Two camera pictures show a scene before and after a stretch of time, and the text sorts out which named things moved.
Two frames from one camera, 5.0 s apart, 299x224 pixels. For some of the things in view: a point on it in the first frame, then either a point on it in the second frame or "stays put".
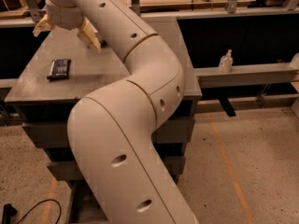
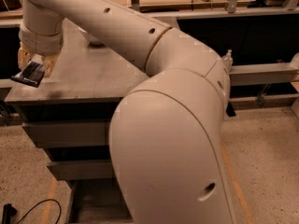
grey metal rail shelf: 247,75 stays put
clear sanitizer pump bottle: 225,63 stays put
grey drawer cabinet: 65,66 stays put
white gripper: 64,19 to 39,43
